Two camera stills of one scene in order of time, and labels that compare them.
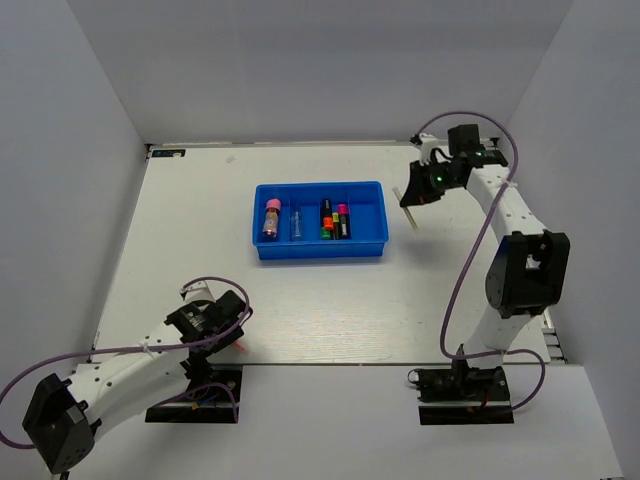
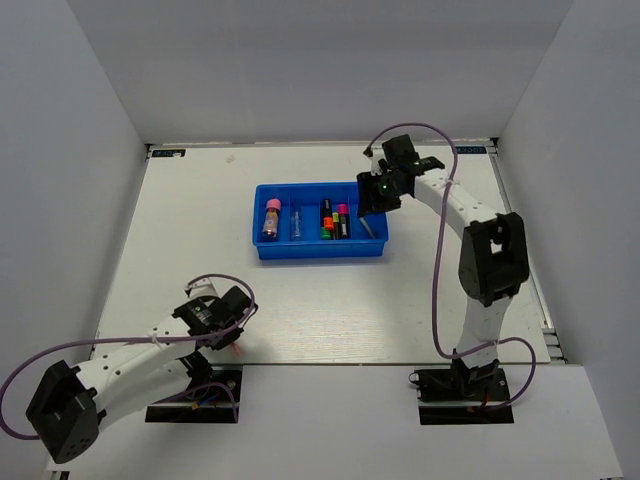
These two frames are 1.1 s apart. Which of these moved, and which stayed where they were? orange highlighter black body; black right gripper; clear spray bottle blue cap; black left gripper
Moved: black right gripper
Stayed: orange highlighter black body; clear spray bottle blue cap; black left gripper
